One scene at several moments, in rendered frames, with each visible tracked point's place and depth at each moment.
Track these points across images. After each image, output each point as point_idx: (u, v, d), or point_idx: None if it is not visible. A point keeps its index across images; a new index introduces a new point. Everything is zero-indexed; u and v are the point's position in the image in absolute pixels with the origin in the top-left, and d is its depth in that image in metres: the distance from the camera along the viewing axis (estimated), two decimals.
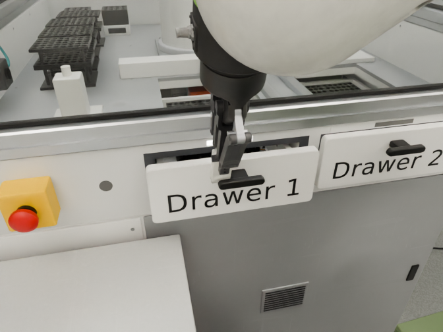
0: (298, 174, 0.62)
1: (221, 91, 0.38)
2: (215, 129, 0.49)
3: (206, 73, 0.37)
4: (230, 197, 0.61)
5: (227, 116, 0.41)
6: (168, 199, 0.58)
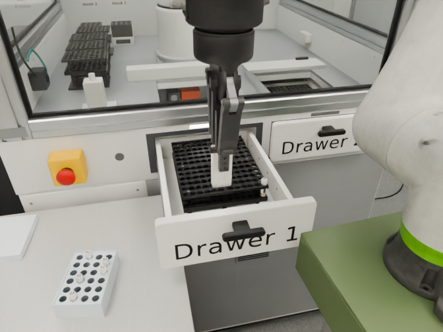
0: (297, 222, 0.66)
1: (212, 55, 0.41)
2: (212, 120, 0.51)
3: (198, 41, 0.42)
4: (233, 244, 0.65)
5: (219, 85, 0.43)
6: (175, 248, 0.63)
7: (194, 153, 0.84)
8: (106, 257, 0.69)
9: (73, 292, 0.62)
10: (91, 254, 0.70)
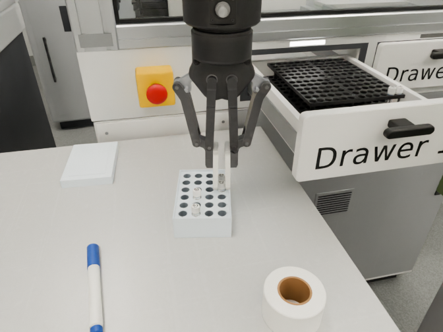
0: None
1: (248, 51, 0.43)
2: (211, 127, 0.49)
3: (235, 44, 0.41)
4: (381, 153, 0.54)
5: (247, 78, 0.45)
6: (318, 153, 0.52)
7: (298, 70, 0.73)
8: (221, 174, 0.58)
9: (197, 205, 0.51)
10: (393, 93, 0.61)
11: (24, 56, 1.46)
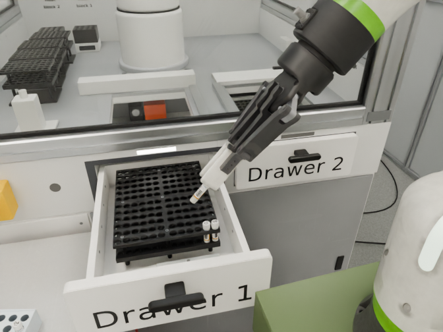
0: (249, 280, 0.53)
1: (299, 68, 0.45)
2: (244, 122, 0.53)
3: (294, 51, 0.46)
4: None
5: (285, 95, 0.47)
6: (93, 317, 0.50)
7: (140, 184, 0.71)
8: (18, 320, 0.56)
9: None
10: (207, 228, 0.60)
11: None
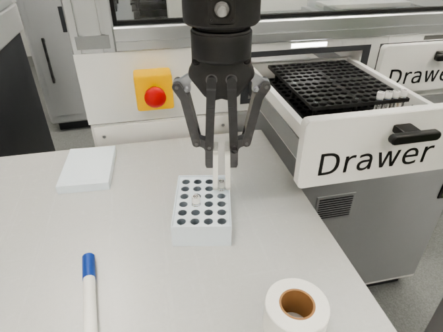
0: None
1: (248, 51, 0.43)
2: (211, 127, 0.49)
3: (235, 44, 0.41)
4: (385, 159, 0.53)
5: (247, 78, 0.45)
6: (321, 159, 0.50)
7: (300, 73, 0.71)
8: (221, 180, 0.56)
9: (383, 91, 0.59)
10: (397, 96, 0.60)
11: (22, 57, 1.45)
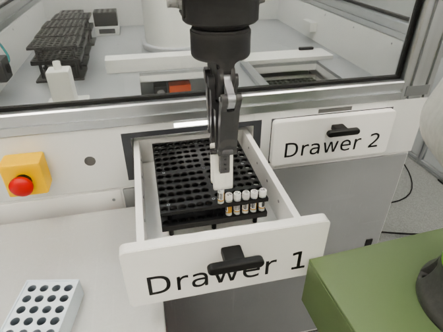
0: (304, 246, 0.52)
1: (209, 53, 0.42)
2: (211, 119, 0.51)
3: (194, 40, 0.42)
4: (223, 275, 0.51)
5: (217, 83, 0.44)
6: (147, 282, 0.48)
7: (178, 157, 0.69)
8: (231, 197, 0.57)
9: (238, 193, 0.57)
10: (255, 197, 0.58)
11: None
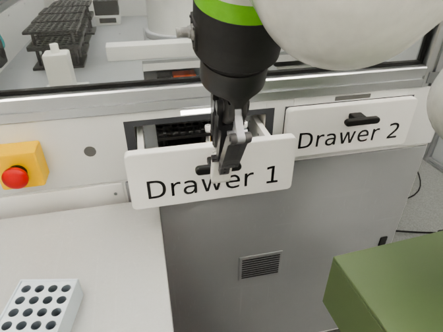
0: (277, 161, 0.63)
1: (221, 91, 0.38)
2: (215, 129, 0.49)
3: (206, 73, 0.37)
4: (209, 184, 0.62)
5: (227, 116, 0.41)
6: (147, 185, 0.59)
7: None
8: None
9: None
10: None
11: None
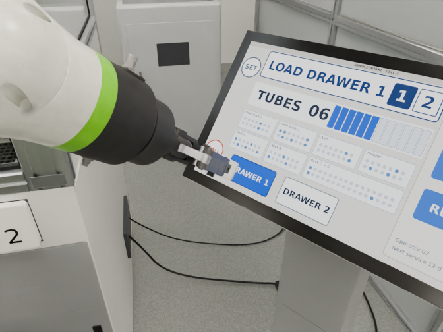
0: None
1: None
2: None
3: None
4: None
5: None
6: None
7: None
8: None
9: None
10: None
11: None
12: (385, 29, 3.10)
